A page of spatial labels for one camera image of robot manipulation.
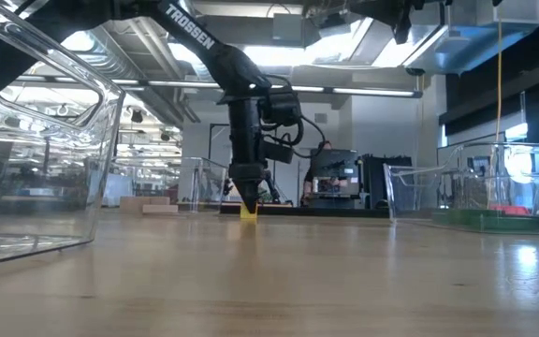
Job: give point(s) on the black low platform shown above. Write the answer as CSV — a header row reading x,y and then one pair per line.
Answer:
x,y
344,212

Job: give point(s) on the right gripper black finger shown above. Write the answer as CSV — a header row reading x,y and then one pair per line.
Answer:
x,y
372,7

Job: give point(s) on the bright ceiling light panel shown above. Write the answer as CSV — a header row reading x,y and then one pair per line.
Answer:
x,y
288,55

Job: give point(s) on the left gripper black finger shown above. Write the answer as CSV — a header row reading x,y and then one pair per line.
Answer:
x,y
250,196

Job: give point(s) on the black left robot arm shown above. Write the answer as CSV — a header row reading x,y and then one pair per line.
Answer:
x,y
190,33

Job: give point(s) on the white bottle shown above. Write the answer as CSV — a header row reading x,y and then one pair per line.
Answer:
x,y
315,185

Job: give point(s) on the red object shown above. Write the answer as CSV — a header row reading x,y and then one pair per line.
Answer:
x,y
510,210

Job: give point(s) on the white box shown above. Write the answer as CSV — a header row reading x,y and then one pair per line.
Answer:
x,y
117,189

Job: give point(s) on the square wall vent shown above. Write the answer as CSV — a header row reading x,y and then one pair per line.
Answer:
x,y
320,118

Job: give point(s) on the long ceiling light tube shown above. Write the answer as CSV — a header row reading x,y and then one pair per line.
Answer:
x,y
309,88
180,84
373,92

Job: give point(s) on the large silver rectangular duct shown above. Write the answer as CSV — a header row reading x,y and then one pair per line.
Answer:
x,y
438,42

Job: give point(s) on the large black structure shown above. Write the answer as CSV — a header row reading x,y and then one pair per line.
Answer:
x,y
485,103

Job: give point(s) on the black gantry frame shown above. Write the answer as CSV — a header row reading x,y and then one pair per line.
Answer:
x,y
211,154

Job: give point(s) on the short yellow block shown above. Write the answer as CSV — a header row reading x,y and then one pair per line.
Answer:
x,y
249,216

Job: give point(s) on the black equipment cabinet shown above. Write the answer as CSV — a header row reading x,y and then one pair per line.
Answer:
x,y
335,161

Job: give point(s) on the small black background robot arm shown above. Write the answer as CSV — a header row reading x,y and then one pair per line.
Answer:
x,y
272,189

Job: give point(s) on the clear plastic bin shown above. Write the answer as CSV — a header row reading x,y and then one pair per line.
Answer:
x,y
412,196
106,154
204,182

